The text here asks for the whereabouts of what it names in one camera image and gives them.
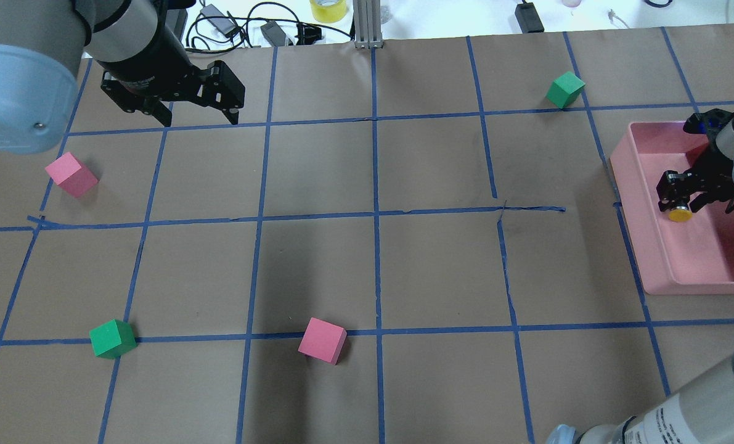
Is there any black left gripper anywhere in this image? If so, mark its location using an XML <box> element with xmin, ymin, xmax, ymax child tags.
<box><xmin>100</xmin><ymin>37</ymin><xmax>246</xmax><ymax>127</ymax></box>

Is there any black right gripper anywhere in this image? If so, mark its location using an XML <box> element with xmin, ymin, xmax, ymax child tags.
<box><xmin>656</xmin><ymin>144</ymin><xmax>734</xmax><ymax>214</ymax></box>

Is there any yellow push button switch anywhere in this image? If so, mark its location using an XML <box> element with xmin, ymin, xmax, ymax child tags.
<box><xmin>667</xmin><ymin>199</ymin><xmax>693</xmax><ymax>224</ymax></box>

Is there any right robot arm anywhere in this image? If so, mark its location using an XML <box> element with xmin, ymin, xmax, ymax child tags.
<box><xmin>548</xmin><ymin>141</ymin><xmax>734</xmax><ymax>443</ymax></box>

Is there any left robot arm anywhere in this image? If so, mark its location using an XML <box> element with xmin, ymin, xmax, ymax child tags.
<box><xmin>0</xmin><ymin>1</ymin><xmax>245</xmax><ymax>154</ymax></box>

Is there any pink plastic bin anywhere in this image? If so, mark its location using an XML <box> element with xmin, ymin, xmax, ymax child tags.
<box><xmin>611</xmin><ymin>121</ymin><xmax>734</xmax><ymax>295</ymax></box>

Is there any pink cube near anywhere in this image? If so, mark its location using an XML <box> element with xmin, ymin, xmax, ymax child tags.
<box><xmin>44</xmin><ymin>152</ymin><xmax>99</xmax><ymax>199</ymax></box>

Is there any pink cube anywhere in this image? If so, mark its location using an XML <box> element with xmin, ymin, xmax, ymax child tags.
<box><xmin>44</xmin><ymin>152</ymin><xmax>99</xmax><ymax>199</ymax></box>
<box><xmin>297</xmin><ymin>317</ymin><xmax>347</xmax><ymax>365</ymax></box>

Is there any yellow tape roll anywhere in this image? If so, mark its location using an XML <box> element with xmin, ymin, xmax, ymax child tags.
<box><xmin>309</xmin><ymin>0</ymin><xmax>348</xmax><ymax>23</ymax></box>

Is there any green cube far corner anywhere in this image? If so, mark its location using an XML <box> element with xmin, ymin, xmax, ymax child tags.
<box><xmin>546</xmin><ymin>71</ymin><xmax>586</xmax><ymax>109</ymax></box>

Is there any green cube centre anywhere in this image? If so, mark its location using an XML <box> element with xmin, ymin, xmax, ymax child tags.
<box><xmin>89</xmin><ymin>319</ymin><xmax>137</xmax><ymax>360</ymax></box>

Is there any black power adapter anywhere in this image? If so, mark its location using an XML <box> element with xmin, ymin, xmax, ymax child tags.
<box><xmin>514</xmin><ymin>1</ymin><xmax>545</xmax><ymax>34</ymax></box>

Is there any pink cube far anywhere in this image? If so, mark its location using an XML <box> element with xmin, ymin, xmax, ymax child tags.
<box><xmin>297</xmin><ymin>317</ymin><xmax>347</xmax><ymax>365</ymax></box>

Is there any aluminium frame post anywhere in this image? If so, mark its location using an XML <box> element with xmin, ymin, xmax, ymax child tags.
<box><xmin>352</xmin><ymin>1</ymin><xmax>384</xmax><ymax>49</ymax></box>

